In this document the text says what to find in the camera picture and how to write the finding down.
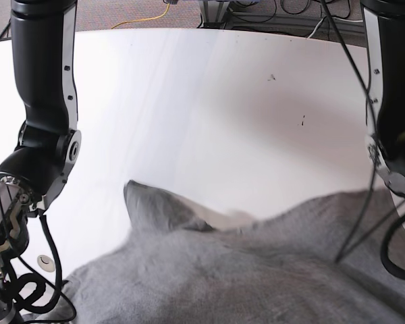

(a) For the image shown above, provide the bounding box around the left table cable grommet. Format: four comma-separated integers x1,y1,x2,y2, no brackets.
37,254,56,273

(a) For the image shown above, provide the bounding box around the aluminium frame stand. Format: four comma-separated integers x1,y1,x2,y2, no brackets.
197,0,232,29

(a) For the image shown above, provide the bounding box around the white cable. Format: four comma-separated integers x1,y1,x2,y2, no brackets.
306,15,362,40

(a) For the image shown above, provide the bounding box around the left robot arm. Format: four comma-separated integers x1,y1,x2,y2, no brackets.
321,1,405,281

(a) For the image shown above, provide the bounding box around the yellow cable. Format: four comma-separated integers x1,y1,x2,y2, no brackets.
111,5,170,30

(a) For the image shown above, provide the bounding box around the grey t-shirt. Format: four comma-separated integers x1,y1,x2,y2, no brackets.
22,180,405,324

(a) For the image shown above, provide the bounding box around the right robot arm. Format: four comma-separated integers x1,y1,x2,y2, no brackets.
0,1,82,323

